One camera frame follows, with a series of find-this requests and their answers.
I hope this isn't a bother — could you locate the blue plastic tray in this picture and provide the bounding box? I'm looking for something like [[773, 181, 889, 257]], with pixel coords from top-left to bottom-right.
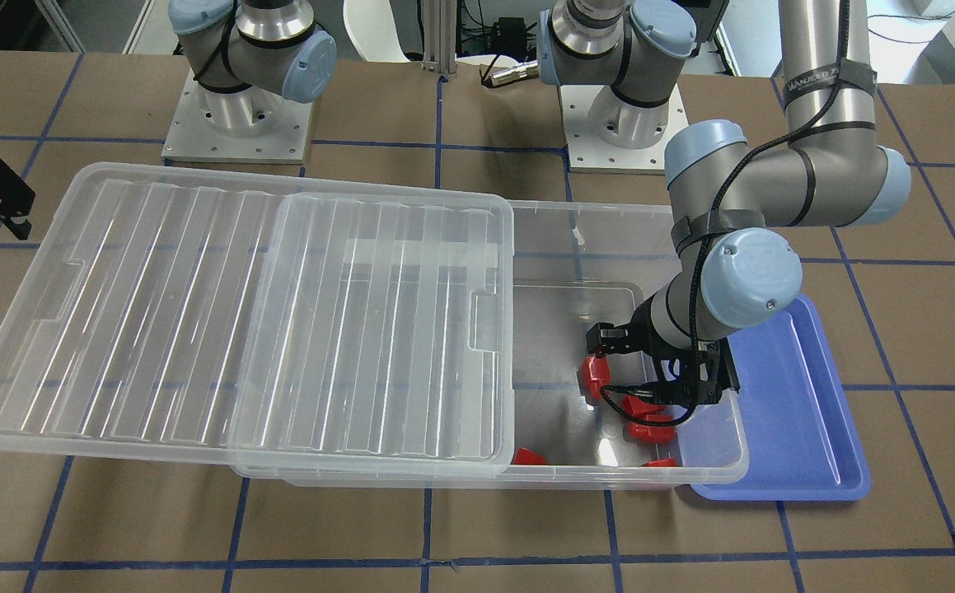
[[695, 294, 870, 502]]

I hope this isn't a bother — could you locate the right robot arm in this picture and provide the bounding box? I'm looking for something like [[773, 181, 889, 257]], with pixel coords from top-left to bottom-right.
[[0, 1, 337, 240]]

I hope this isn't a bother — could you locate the white chair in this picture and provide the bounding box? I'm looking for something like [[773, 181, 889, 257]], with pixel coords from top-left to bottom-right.
[[342, 1, 414, 63]]

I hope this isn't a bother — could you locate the clear plastic box lid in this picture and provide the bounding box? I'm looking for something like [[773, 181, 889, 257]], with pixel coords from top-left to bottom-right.
[[0, 162, 514, 480]]

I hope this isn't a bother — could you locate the clear plastic storage box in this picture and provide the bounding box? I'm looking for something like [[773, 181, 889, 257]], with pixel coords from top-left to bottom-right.
[[230, 200, 751, 491]]

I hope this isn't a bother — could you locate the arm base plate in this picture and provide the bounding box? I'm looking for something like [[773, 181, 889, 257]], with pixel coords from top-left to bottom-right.
[[559, 86, 689, 175], [162, 72, 314, 165]]

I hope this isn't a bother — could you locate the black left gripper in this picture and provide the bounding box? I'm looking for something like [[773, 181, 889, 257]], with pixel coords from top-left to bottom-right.
[[585, 320, 741, 409]]

